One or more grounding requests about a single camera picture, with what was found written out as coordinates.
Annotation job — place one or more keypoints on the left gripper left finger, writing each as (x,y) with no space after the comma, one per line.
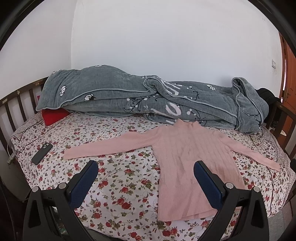
(39,222)

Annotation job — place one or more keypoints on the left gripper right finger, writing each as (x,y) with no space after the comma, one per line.
(252,223)

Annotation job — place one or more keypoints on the pink knit sweater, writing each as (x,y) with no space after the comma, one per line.
(177,148)

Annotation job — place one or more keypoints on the black clothing on footboard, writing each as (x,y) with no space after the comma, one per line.
(268,97)

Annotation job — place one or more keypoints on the black smartphone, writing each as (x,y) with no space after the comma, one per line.
(41,153)

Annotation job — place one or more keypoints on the red pillow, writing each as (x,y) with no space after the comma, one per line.
(51,116)

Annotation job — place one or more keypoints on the dark wooden footboard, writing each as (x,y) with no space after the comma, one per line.
(281,120)

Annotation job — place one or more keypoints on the dark wooden headboard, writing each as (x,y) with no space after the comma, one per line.
(16,108)

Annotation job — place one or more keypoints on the orange wooden door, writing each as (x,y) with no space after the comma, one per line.
(287,91)

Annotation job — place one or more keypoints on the grey floral quilt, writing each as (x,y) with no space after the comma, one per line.
(107,91)

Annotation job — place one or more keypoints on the white wall switch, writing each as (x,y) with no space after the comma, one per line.
(273,64)

